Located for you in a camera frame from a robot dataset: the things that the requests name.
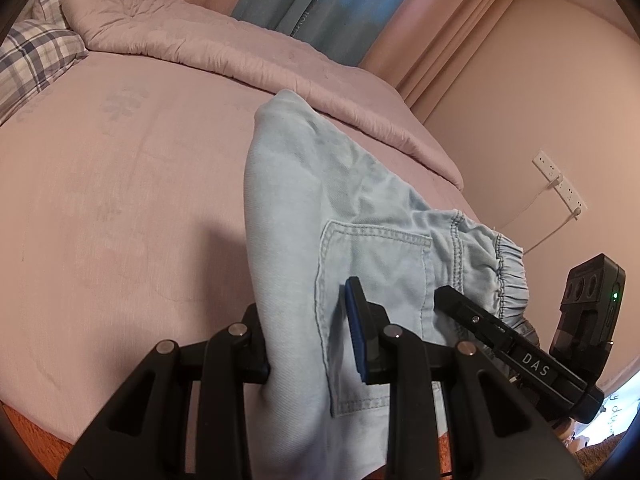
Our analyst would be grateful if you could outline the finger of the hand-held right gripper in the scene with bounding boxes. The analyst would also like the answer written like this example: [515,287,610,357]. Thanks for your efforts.
[434,286,518,356]

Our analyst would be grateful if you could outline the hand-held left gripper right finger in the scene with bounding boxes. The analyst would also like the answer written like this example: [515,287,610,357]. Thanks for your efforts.
[344,276,586,480]

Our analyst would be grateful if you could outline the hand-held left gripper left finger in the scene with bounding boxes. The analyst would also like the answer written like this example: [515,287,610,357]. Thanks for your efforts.
[57,302,271,480]

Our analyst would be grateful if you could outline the light blue denim pants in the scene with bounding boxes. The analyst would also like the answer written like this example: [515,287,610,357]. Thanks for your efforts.
[243,89,541,480]

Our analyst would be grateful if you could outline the white printed cloth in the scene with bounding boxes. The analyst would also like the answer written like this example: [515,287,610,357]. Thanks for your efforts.
[590,380,640,441]

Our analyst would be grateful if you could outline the brown fuzzy rug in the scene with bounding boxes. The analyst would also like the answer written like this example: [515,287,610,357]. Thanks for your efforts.
[570,432,628,480]

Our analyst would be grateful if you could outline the pink bed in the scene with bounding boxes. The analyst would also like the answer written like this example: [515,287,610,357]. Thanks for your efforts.
[0,50,496,480]

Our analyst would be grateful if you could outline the pink curtain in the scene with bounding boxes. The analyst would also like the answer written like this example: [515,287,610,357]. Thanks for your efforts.
[357,0,536,123]

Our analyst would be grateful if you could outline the pink quilt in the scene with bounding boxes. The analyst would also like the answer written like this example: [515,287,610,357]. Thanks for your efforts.
[61,0,465,192]

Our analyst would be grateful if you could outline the blue curtain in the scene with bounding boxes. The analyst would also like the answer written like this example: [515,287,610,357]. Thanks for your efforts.
[231,0,428,68]

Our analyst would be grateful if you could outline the blue plaid pillow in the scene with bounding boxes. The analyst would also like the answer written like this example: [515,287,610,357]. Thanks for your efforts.
[31,0,127,30]
[0,19,90,127]

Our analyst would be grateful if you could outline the white cable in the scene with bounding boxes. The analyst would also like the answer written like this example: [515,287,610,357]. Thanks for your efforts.
[494,180,558,233]
[522,210,583,256]

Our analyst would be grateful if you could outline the white wall power strip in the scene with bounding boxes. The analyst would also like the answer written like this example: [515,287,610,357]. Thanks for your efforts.
[557,179,589,215]
[532,149,564,184]

